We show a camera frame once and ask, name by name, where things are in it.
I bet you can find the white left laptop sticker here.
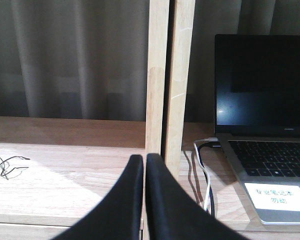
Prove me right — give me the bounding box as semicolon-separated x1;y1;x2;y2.
244;183;300;212

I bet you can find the silver laptop computer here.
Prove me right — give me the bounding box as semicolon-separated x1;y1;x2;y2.
214;34;300;225

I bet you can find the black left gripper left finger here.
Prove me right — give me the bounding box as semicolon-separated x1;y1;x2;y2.
54;154;144;240

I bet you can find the black laptop cable left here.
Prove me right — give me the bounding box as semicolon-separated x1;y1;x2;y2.
198;142;221;217

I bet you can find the white laptop cable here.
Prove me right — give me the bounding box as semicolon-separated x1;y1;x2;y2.
193;136;218;211

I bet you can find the grey curtain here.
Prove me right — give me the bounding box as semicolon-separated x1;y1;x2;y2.
0;0;300;122

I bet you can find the wooden shelf post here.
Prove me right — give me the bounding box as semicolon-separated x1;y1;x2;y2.
145;0;196;178

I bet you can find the thin black wire piece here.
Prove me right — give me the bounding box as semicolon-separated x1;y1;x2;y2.
0;153;31;181

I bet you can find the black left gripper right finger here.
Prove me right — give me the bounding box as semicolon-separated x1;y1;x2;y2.
145;153;245;240

